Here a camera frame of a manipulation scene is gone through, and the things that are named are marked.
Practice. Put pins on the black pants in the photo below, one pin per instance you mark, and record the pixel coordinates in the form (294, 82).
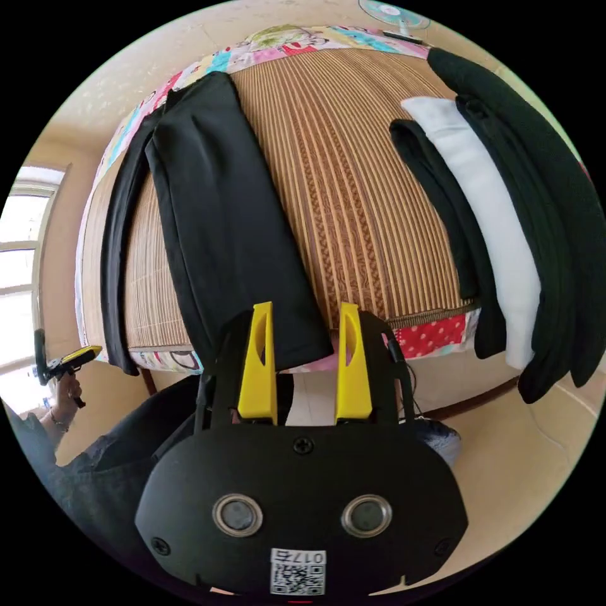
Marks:
(222, 222)

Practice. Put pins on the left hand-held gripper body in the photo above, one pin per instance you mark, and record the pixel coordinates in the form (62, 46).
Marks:
(59, 367)

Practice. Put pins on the standing fan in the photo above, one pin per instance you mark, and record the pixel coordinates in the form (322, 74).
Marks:
(397, 16)

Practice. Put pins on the window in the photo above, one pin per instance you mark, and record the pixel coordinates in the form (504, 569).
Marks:
(21, 265)

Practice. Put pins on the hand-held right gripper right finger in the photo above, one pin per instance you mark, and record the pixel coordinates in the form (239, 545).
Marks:
(352, 383)

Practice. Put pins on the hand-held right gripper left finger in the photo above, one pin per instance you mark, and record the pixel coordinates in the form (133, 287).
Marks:
(258, 379)

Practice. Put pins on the pile of clothes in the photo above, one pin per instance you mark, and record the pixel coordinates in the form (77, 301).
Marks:
(492, 213)

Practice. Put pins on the person's body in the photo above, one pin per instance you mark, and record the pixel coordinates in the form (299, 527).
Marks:
(118, 454)

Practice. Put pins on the person's left hand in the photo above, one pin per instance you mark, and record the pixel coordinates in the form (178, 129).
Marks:
(68, 393)

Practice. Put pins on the bed with woven mat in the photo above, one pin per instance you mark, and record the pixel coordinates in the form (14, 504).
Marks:
(341, 189)

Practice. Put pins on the person's left forearm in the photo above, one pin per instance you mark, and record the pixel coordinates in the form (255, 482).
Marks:
(54, 426)

